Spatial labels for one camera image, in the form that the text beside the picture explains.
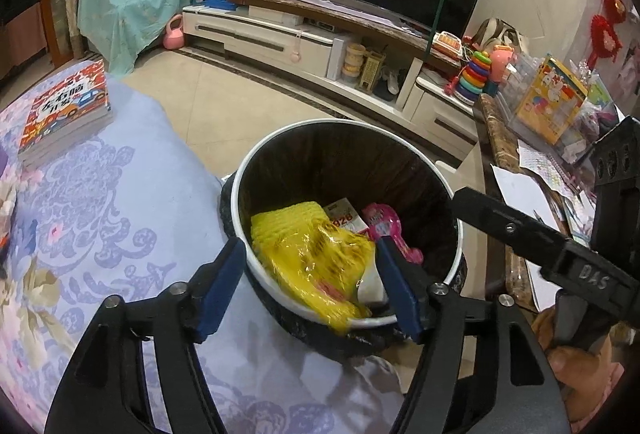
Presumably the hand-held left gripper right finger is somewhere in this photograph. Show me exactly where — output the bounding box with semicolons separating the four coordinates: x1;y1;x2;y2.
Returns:
375;237;571;434

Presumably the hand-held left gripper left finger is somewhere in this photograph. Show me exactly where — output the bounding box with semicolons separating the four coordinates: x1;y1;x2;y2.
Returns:
44;237;248;434

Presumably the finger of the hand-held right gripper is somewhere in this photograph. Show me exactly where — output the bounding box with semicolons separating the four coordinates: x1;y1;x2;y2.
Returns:
450;187;571;266

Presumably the red and white box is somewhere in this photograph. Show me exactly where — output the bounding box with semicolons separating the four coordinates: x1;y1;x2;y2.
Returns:
322;197;368;235

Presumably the yellow snack packet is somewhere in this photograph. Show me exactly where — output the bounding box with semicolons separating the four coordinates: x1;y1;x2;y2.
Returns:
250;201;378;337

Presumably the black bin with white rim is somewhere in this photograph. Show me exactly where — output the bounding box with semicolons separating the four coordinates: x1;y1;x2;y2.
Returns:
219;117;468;360

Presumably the person's right hand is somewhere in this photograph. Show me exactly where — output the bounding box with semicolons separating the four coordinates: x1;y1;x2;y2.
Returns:
532;304;626;422

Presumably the white paper sheet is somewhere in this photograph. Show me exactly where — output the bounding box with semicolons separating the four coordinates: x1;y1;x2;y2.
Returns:
492;164;568;235

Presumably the pink plastic toy bottle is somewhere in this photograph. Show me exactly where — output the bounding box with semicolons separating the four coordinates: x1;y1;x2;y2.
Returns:
361;203;425;265

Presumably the yellow cartoon toy box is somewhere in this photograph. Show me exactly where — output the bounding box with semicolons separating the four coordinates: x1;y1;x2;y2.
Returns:
515;57;588;145

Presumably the pink plastic toy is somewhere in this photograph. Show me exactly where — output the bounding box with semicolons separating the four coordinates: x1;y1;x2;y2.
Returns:
489;45;518;85

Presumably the toy cash register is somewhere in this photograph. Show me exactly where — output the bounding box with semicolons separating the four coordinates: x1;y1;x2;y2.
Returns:
432;30;463;60

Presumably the patterned handbag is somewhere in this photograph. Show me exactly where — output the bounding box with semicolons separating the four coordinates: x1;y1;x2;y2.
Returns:
472;17;523;60

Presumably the yellow round container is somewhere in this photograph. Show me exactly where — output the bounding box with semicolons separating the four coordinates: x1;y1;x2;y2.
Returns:
342;43;368;82

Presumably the red children's book stack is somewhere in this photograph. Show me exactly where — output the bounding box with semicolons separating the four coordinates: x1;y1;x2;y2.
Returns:
17;59;115;171

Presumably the white television cabinet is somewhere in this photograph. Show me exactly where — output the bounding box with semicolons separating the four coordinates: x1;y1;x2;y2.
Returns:
181;0;483;155

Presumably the pink toy watering can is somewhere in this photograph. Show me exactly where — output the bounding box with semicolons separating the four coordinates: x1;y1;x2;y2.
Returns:
162;14;185;50

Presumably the rainbow stacking ring toy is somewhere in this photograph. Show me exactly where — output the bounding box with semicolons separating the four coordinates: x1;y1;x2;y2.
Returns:
457;50;493;102

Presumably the red wall ornament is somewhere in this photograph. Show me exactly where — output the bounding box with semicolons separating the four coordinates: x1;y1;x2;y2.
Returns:
600;0;628;22
590;14;621;65

